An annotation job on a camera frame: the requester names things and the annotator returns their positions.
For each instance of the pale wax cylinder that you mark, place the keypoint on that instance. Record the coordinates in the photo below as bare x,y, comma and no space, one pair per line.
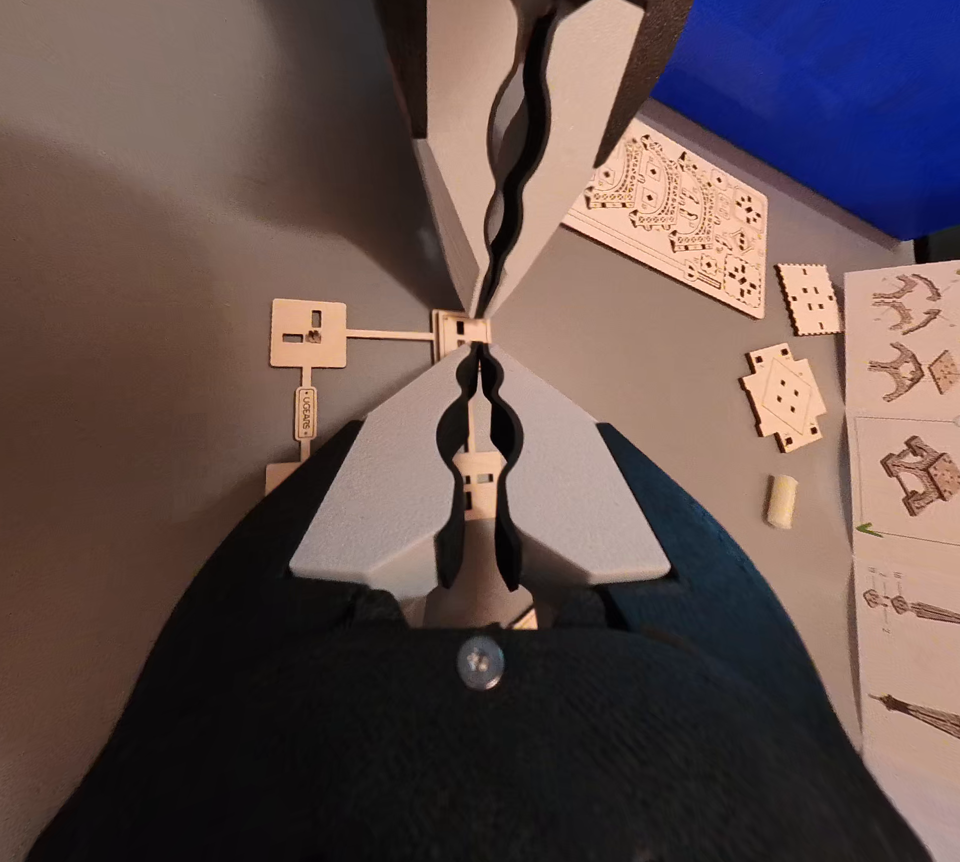
780,502

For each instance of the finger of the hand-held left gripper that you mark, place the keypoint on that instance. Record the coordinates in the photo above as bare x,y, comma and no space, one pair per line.
592,74
465,52

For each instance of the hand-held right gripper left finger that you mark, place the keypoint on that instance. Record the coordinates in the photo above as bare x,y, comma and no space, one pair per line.
375,502

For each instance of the laser-cut wooden puzzle sheet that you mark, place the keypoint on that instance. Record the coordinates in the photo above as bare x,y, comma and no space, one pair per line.
637,243

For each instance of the white assembly instruction sheet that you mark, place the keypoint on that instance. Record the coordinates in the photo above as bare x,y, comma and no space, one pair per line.
922,659

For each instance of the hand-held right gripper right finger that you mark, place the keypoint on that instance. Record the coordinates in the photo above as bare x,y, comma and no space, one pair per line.
585,502

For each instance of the toothed wooden square panel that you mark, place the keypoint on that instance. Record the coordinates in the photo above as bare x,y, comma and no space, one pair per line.
793,311

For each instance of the cross-shaped wooden panel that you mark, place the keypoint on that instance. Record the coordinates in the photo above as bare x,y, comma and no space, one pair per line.
806,412

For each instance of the small engraved wooden square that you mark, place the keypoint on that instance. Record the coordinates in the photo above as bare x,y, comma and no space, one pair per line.
444,344
527,622

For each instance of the wooden frame with four squares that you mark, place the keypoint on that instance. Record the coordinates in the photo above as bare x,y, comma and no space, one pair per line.
334,348

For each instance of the blue plastic bin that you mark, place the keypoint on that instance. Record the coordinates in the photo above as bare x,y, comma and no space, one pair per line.
825,52

